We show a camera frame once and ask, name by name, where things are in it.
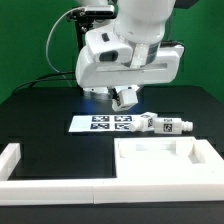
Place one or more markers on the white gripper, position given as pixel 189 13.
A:
pixel 108 61

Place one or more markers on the white square table top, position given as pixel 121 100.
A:
pixel 138 158

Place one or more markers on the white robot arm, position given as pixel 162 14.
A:
pixel 140 22

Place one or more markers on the paper sheet with tags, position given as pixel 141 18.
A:
pixel 101 123

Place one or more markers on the white U-shaped fence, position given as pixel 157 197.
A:
pixel 205 186

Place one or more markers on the black camera on pole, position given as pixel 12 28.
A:
pixel 85 16

